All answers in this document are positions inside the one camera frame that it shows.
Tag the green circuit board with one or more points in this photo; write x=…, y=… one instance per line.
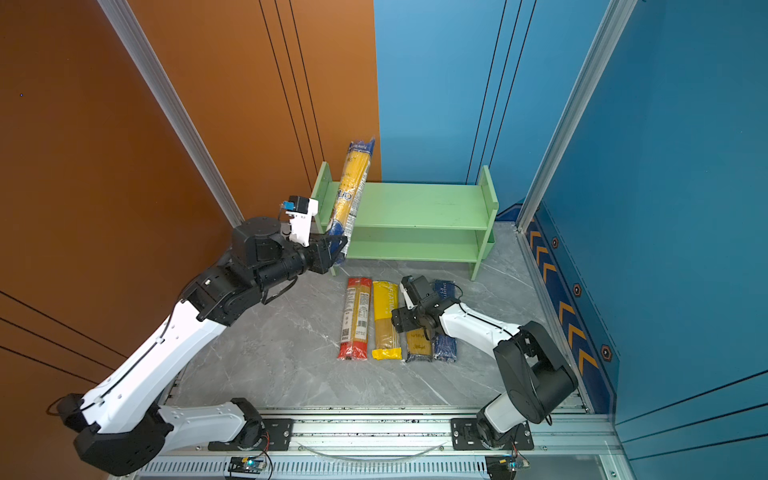
x=249, y=467
x=505, y=467

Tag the blue yellow spaghetti bag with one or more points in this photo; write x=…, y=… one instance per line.
x=349, y=195

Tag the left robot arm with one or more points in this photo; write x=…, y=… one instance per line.
x=120, y=424

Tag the red white spaghetti bag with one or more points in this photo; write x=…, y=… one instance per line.
x=356, y=313

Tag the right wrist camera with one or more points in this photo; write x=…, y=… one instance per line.
x=406, y=296

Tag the green wooden two-tier shelf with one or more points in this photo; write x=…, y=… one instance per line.
x=426, y=222

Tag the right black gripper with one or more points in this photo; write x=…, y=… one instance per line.
x=400, y=320

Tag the right green circuit board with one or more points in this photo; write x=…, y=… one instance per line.
x=505, y=467

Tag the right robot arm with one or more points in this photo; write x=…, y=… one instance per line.
x=536, y=376

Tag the dark blue portrait spaghetti bag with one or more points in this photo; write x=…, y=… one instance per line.
x=418, y=346

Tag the left green circuit board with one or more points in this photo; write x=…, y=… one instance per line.
x=249, y=467

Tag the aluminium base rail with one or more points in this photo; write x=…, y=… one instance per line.
x=411, y=443

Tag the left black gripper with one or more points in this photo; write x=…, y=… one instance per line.
x=318, y=251

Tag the blue Barilla spaghetti box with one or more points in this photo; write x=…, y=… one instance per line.
x=445, y=347

